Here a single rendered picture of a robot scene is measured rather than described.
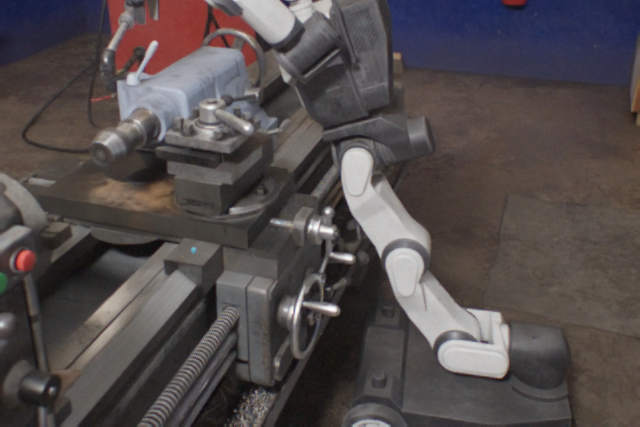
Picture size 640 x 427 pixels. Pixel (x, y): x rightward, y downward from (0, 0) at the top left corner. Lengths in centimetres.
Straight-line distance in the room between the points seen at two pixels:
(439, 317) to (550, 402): 40
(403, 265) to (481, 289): 105
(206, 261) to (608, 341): 180
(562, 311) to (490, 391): 80
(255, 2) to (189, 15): 297
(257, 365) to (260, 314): 15
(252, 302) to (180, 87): 58
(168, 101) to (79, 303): 53
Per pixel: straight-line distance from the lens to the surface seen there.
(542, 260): 352
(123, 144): 179
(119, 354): 157
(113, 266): 206
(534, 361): 247
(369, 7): 196
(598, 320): 322
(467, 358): 243
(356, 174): 213
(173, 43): 475
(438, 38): 583
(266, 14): 175
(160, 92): 197
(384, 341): 261
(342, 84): 201
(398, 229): 224
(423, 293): 234
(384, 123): 209
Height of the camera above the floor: 180
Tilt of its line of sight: 26 degrees down
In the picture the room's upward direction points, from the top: straight up
